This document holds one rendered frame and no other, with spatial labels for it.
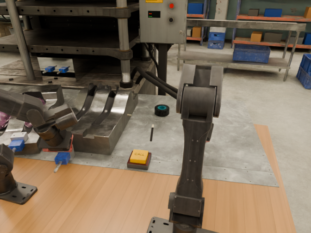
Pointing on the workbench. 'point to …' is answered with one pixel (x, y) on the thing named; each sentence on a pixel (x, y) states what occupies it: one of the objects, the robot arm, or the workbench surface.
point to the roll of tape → (161, 110)
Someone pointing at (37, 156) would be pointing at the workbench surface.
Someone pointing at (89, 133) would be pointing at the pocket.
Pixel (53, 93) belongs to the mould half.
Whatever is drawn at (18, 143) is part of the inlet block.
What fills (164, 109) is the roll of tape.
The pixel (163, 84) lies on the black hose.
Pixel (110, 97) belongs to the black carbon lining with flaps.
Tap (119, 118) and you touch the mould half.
